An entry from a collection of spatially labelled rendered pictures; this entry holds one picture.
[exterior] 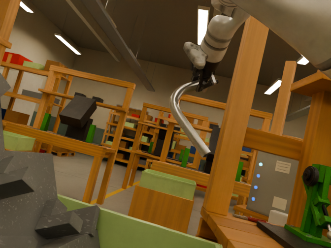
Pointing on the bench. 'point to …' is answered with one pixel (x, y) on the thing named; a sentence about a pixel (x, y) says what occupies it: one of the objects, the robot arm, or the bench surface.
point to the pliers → (249, 218)
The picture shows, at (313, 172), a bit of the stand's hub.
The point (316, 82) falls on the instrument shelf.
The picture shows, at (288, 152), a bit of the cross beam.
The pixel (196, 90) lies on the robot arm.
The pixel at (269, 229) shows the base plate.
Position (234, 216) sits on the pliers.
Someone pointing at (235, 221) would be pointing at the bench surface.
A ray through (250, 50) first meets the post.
